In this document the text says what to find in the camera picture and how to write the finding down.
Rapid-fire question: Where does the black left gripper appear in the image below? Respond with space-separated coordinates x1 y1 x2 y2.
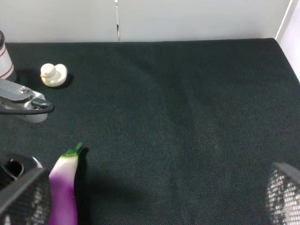
0 152 52 225

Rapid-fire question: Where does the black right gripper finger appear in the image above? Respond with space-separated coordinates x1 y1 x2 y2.
266 163 300 225

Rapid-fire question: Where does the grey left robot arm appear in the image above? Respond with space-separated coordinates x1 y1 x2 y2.
0 79 54 225

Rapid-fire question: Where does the purple toy eggplant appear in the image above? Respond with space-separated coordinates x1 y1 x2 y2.
48 142 83 225

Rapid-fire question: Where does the black table cloth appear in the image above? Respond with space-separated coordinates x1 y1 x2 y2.
0 39 300 225

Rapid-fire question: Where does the small white rubber duck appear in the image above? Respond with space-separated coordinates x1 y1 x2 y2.
40 63 68 87

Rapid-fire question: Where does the black mesh pen holder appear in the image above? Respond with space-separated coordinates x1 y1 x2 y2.
0 31 17 82

